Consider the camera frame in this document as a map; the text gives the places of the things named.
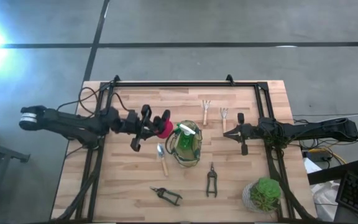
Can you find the green white spray bottle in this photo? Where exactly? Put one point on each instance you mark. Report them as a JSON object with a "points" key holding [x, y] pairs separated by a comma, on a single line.
{"points": [[185, 140]]}

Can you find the black side table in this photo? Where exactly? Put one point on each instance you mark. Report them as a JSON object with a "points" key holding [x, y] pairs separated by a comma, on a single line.
{"points": [[334, 172]]}

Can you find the beige green-trimmed gardening bag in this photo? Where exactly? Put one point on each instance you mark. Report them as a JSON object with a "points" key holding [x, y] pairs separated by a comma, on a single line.
{"points": [[186, 155]]}

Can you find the black keyboard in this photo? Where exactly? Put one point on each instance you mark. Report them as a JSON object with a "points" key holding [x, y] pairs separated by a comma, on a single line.
{"points": [[357, 194]]}

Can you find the black frame clamp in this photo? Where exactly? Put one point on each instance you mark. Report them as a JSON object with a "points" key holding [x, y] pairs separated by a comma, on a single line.
{"points": [[230, 79], [116, 78]]}

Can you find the red black gardening gloves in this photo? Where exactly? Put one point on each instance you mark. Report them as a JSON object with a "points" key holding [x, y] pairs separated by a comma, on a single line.
{"points": [[167, 130]]}

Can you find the black aluminium table frame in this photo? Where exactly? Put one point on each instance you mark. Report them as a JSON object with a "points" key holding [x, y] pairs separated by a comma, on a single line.
{"points": [[182, 84]]}

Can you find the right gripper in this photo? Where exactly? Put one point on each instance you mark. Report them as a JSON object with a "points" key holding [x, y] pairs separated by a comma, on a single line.
{"points": [[249, 132]]}

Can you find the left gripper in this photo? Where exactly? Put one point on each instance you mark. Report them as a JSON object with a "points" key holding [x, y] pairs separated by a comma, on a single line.
{"points": [[135, 124]]}

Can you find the white plastic bag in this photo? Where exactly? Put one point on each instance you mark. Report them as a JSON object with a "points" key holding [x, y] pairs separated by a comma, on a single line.
{"points": [[322, 199]]}

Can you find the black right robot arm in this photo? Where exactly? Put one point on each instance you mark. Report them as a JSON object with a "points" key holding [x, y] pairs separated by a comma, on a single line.
{"points": [[315, 129]]}

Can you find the potted green succulent plant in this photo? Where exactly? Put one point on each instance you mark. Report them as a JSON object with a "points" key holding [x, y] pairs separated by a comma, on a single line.
{"points": [[264, 194]]}

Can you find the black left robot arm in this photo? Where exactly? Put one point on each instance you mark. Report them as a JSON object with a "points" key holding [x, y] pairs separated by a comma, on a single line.
{"points": [[73, 124]]}

